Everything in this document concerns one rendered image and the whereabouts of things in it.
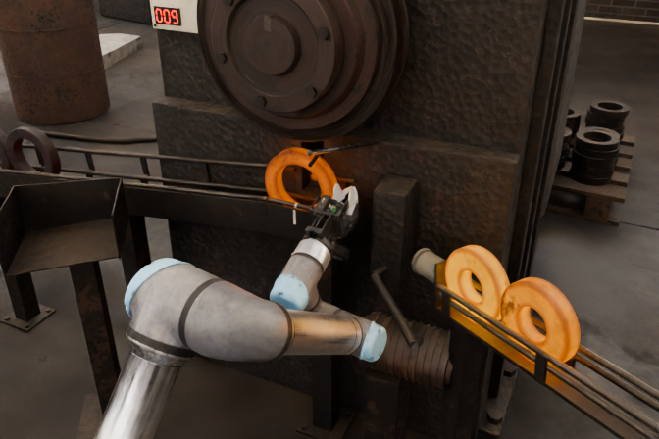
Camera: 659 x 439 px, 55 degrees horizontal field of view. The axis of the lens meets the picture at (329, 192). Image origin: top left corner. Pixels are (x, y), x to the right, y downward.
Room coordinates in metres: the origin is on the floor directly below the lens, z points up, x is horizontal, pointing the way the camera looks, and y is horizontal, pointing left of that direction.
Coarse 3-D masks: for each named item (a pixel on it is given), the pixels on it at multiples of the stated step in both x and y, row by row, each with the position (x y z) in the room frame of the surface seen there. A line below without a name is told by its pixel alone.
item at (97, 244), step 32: (32, 192) 1.42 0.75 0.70; (64, 192) 1.43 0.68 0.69; (96, 192) 1.45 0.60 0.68; (0, 224) 1.26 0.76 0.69; (32, 224) 1.42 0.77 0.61; (64, 224) 1.43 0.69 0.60; (96, 224) 1.42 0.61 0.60; (0, 256) 1.22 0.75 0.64; (32, 256) 1.29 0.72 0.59; (64, 256) 1.28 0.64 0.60; (96, 256) 1.27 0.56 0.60; (96, 288) 1.32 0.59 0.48; (96, 320) 1.31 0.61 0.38; (96, 352) 1.31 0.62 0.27; (96, 384) 1.31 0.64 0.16; (96, 416) 1.33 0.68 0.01
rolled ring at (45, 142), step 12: (12, 132) 1.74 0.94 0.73; (24, 132) 1.72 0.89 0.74; (36, 132) 1.72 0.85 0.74; (12, 144) 1.74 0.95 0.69; (36, 144) 1.70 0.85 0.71; (48, 144) 1.70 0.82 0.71; (12, 156) 1.75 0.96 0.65; (24, 156) 1.77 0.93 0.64; (48, 156) 1.69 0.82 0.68; (24, 168) 1.74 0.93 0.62; (48, 168) 1.69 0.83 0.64; (60, 168) 1.71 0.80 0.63
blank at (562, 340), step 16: (512, 288) 0.92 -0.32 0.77; (528, 288) 0.89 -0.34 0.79; (544, 288) 0.87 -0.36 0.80; (512, 304) 0.91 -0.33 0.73; (528, 304) 0.89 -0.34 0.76; (544, 304) 0.86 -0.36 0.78; (560, 304) 0.84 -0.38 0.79; (512, 320) 0.91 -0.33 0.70; (528, 320) 0.91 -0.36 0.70; (544, 320) 0.85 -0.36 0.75; (560, 320) 0.83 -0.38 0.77; (576, 320) 0.83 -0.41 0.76; (528, 336) 0.88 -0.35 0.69; (544, 336) 0.88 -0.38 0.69; (560, 336) 0.82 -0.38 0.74; (576, 336) 0.82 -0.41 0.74; (560, 352) 0.82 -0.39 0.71
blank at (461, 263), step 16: (464, 256) 1.03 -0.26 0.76; (480, 256) 1.00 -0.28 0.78; (448, 272) 1.06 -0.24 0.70; (464, 272) 1.04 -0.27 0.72; (480, 272) 0.99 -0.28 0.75; (496, 272) 0.97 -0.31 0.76; (464, 288) 1.03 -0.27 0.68; (496, 288) 0.95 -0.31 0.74; (480, 304) 0.98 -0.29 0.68; (496, 304) 0.95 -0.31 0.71
